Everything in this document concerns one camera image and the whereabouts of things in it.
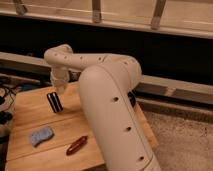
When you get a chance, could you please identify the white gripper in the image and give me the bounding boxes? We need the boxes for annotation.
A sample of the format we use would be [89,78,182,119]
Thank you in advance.
[50,67,69,95]

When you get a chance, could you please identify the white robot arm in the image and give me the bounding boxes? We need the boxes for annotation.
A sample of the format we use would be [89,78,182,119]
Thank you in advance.
[44,44,161,171]

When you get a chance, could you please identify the black and white eraser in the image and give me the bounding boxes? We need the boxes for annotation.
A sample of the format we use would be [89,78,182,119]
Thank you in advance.
[47,92,63,113]

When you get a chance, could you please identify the wooden table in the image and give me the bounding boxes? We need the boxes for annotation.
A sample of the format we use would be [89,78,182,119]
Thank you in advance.
[6,83,161,171]

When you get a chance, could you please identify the blue sponge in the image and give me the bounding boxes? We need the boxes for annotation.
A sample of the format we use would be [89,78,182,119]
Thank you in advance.
[29,126,54,147]

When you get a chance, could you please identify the reddish brown sausage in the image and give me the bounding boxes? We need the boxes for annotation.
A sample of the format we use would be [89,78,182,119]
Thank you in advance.
[66,136,88,156]

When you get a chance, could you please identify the black bowl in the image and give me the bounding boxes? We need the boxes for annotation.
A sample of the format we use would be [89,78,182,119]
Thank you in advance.
[128,92,136,107]

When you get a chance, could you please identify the black cables at left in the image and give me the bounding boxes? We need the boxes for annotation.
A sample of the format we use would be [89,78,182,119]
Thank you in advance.
[0,75,18,145]

